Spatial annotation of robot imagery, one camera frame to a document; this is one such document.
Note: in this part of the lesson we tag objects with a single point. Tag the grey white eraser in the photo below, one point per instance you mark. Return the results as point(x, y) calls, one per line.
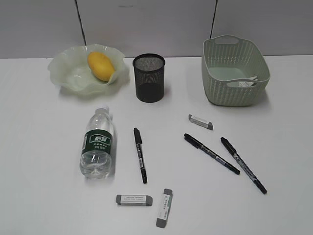
point(134, 200)
point(200, 122)
point(164, 209)

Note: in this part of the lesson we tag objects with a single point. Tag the black mesh pen holder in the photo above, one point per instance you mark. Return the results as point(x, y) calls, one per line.
point(149, 77)

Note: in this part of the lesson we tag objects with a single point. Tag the pale green woven plastic basket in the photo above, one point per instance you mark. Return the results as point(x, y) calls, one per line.
point(226, 60)

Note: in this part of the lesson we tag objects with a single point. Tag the black marker pen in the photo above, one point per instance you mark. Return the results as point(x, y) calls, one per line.
point(242, 164)
point(138, 143)
point(197, 144)

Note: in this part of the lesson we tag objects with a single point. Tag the grey white eraser lower left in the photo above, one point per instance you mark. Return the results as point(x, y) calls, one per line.
point(134, 200)

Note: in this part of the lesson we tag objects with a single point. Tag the clear water bottle green label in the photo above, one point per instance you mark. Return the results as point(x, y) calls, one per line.
point(96, 158)

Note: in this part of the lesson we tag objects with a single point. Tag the pale green wavy plate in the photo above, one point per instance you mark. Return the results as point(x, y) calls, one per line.
point(70, 70)

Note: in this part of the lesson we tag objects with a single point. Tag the waste paper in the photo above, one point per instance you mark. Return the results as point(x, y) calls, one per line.
point(249, 82)

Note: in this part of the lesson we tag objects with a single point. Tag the grey white eraser lower right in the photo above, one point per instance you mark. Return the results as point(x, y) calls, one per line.
point(164, 209)

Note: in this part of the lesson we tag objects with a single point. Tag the yellow mango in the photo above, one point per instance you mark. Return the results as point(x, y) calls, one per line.
point(100, 65)

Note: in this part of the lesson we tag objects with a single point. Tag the grey white eraser upper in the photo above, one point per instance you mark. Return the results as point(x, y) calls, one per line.
point(200, 122)

